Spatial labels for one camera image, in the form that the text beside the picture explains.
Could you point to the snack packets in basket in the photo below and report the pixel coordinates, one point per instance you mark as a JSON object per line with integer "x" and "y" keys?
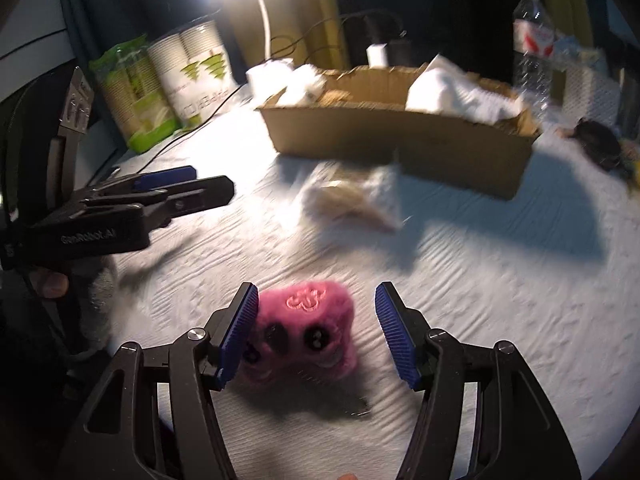
{"x": 568, "y": 50}

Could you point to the black round zipper pouch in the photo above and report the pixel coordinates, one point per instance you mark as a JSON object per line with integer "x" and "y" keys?
{"x": 599, "y": 144}

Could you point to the green paper cup pack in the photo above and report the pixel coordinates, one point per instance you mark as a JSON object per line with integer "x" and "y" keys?
{"x": 134, "y": 95}

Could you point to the white quilted table cloth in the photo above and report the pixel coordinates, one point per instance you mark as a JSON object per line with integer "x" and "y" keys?
{"x": 555, "y": 270}

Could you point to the brown cardboard box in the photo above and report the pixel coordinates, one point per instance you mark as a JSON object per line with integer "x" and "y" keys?
{"x": 365, "y": 120}

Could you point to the clear bag with beige filling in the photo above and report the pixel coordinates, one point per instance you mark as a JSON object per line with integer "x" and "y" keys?
{"x": 337, "y": 191}

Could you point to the pink plush toy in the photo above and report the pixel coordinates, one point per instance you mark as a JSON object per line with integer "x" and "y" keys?
{"x": 305, "y": 327}

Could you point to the yellow curtain left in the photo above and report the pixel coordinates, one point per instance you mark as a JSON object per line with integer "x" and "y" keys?
{"x": 308, "y": 31}

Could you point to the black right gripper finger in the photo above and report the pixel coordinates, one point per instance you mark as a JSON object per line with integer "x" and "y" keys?
{"x": 162, "y": 205}

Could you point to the paper cup sleeve pack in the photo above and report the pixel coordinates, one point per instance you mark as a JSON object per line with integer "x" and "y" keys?
{"x": 194, "y": 71}

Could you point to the white paper towel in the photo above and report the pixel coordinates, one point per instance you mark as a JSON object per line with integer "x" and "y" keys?
{"x": 445, "y": 89}

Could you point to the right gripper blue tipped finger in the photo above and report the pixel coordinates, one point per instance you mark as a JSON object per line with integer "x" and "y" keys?
{"x": 148, "y": 180}

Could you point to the white USB charger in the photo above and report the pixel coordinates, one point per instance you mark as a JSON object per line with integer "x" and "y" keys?
{"x": 377, "y": 55}

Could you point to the left hand in grey glove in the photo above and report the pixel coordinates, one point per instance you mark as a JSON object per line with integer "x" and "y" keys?
{"x": 78, "y": 307}

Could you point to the black power adapter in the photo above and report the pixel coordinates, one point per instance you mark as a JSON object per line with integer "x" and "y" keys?
{"x": 399, "y": 52}

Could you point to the white perforated plastic basket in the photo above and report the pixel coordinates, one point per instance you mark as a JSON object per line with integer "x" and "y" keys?
{"x": 582, "y": 92}

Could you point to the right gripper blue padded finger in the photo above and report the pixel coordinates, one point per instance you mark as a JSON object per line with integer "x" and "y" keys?
{"x": 428, "y": 360}
{"x": 202, "y": 361}

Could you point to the clear plastic water bottle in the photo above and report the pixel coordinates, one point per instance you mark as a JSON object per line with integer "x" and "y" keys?
{"x": 533, "y": 42}

